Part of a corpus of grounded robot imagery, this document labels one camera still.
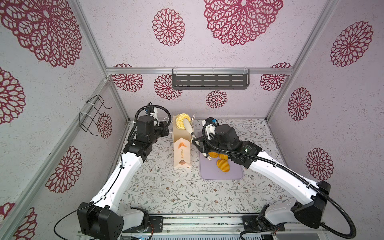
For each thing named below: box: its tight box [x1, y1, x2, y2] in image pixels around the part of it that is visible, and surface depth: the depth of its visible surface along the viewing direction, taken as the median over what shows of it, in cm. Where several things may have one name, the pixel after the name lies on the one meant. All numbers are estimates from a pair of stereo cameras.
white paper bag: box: [172, 114, 192, 168], surface depth 83 cm
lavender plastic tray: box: [199, 152, 243, 180], surface depth 94 cm
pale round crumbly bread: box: [176, 113, 191, 131], surface depth 74 cm
